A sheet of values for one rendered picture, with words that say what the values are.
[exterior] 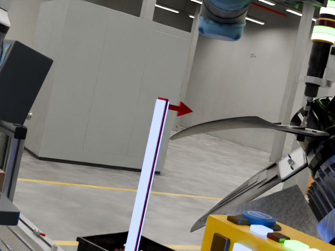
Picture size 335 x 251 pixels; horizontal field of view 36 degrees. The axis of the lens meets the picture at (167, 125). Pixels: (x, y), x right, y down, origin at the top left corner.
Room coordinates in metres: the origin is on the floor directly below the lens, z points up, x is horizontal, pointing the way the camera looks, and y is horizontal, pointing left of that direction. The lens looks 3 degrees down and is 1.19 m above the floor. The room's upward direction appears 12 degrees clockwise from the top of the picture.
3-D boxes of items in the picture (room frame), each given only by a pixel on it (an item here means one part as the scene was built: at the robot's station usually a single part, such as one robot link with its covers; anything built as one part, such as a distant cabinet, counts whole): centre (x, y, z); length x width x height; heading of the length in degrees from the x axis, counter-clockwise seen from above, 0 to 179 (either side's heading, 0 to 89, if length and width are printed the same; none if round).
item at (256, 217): (0.59, -0.13, 1.08); 0.04 x 0.04 x 0.02
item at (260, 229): (0.54, -0.12, 1.08); 0.02 x 0.02 x 0.01; 37
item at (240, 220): (0.57, -0.10, 1.08); 0.02 x 0.02 x 0.01; 37
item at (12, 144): (1.21, 0.34, 0.96); 0.03 x 0.03 x 0.20; 37
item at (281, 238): (0.52, -0.14, 1.08); 0.02 x 0.02 x 0.01; 37
